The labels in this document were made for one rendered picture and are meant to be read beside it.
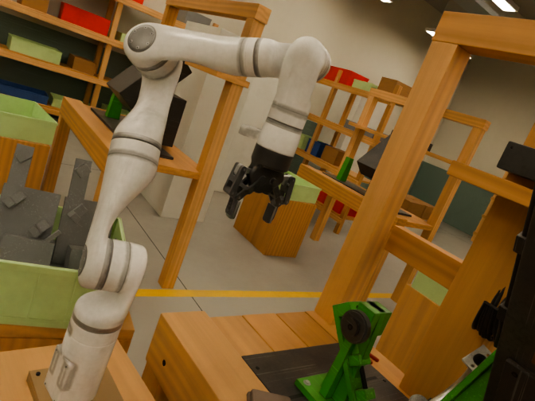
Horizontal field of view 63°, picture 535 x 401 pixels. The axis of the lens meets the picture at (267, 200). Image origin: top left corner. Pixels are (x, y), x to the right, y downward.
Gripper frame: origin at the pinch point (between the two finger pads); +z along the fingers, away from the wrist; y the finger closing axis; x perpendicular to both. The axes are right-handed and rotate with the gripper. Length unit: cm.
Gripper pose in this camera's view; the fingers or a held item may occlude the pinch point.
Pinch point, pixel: (249, 216)
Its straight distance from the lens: 86.0
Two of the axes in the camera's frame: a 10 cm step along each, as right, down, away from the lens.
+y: 7.5, 1.2, 6.5
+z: -3.5, 9.1, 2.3
